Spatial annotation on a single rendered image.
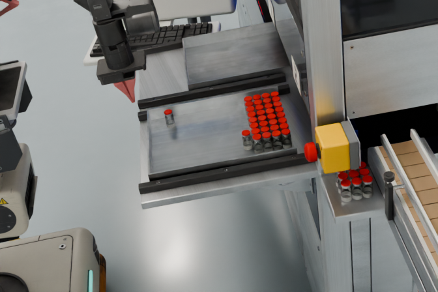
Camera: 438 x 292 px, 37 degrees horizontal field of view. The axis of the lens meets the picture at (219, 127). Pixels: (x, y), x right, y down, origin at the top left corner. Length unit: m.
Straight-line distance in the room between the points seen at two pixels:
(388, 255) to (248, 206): 1.07
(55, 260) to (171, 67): 0.79
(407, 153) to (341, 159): 0.17
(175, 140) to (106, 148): 1.56
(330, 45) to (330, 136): 0.18
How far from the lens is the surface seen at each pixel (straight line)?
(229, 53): 1.92
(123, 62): 1.35
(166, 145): 1.61
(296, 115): 1.64
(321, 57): 1.29
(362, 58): 1.31
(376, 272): 1.75
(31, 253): 2.36
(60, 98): 3.64
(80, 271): 2.24
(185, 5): 2.30
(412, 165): 1.41
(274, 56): 1.88
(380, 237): 1.66
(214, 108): 1.70
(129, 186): 2.91
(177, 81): 1.84
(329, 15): 1.25
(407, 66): 1.36
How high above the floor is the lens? 1.85
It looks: 37 degrees down
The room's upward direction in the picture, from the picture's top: 11 degrees counter-clockwise
